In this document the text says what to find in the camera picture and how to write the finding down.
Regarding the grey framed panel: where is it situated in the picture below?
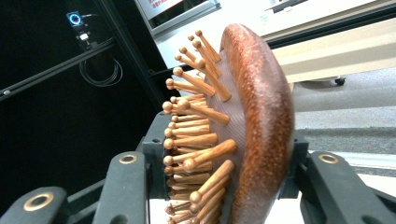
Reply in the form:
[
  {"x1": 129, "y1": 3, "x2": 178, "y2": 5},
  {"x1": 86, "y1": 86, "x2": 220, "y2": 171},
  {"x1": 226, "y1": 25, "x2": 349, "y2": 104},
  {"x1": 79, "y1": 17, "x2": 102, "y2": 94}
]
[{"x1": 134, "y1": 0, "x2": 222, "y2": 36}]

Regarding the black frame post with brace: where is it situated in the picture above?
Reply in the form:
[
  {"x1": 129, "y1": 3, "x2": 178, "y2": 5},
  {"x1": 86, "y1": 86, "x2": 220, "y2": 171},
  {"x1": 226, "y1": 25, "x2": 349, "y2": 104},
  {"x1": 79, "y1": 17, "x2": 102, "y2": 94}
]
[{"x1": 92, "y1": 0, "x2": 176, "y2": 114}]

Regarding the black side frame bar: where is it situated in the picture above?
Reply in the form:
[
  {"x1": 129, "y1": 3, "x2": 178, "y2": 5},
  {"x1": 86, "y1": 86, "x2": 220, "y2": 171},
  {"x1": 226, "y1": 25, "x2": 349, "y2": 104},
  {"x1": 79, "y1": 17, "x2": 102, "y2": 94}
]
[{"x1": 0, "y1": 38, "x2": 117, "y2": 103}]

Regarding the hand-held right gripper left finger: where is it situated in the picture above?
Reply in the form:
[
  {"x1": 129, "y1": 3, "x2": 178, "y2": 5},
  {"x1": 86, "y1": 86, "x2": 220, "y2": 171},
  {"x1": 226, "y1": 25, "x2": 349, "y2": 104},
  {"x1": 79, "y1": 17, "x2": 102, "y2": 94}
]
[{"x1": 92, "y1": 111, "x2": 171, "y2": 224}]

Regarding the coiled black cable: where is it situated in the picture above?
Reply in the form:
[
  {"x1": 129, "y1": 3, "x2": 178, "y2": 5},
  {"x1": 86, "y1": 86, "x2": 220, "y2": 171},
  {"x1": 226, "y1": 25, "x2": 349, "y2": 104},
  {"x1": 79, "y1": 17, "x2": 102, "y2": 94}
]
[{"x1": 78, "y1": 55, "x2": 124, "y2": 89}]

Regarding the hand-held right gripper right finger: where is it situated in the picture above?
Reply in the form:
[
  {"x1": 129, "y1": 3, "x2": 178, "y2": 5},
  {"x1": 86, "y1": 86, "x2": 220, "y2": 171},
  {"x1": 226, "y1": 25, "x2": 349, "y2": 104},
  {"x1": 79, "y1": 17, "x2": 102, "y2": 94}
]
[{"x1": 277, "y1": 130, "x2": 396, "y2": 224}]

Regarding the light wooden desk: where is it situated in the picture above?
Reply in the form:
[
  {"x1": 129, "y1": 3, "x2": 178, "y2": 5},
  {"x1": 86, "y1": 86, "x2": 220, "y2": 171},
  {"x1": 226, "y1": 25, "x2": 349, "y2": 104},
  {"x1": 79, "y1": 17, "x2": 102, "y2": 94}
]
[{"x1": 272, "y1": 17, "x2": 396, "y2": 84}]

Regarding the small camera with blue ring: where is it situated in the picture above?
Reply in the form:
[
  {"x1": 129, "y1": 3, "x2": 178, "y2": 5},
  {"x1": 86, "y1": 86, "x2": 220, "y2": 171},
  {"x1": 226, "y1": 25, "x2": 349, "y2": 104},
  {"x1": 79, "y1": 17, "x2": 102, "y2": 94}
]
[{"x1": 65, "y1": 10, "x2": 95, "y2": 51}]

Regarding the white cabinet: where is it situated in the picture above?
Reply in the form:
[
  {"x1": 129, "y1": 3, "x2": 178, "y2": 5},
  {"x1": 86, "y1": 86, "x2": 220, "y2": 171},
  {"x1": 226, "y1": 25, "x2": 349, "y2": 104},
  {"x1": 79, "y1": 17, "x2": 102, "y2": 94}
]
[{"x1": 153, "y1": 0, "x2": 396, "y2": 70}]

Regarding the brown wooden hairbrush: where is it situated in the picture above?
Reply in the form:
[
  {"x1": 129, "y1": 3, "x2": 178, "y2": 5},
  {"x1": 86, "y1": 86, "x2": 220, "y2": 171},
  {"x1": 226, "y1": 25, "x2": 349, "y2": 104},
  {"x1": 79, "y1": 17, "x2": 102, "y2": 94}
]
[{"x1": 162, "y1": 22, "x2": 296, "y2": 224}]

